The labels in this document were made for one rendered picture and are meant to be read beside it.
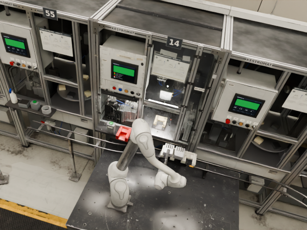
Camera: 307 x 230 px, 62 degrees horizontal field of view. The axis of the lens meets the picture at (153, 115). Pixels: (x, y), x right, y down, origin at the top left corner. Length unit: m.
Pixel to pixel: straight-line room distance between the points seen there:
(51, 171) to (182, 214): 1.85
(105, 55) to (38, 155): 1.98
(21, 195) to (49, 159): 0.56
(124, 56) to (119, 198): 1.22
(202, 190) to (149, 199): 0.56
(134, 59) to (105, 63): 0.28
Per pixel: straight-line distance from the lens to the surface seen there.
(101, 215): 2.50
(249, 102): 2.32
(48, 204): 3.40
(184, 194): 2.69
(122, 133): 2.73
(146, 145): 1.92
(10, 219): 3.41
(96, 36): 2.30
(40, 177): 3.62
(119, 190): 2.31
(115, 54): 2.29
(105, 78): 2.47
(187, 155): 2.73
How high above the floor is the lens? 2.94
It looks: 43 degrees down
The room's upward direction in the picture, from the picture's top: 10 degrees clockwise
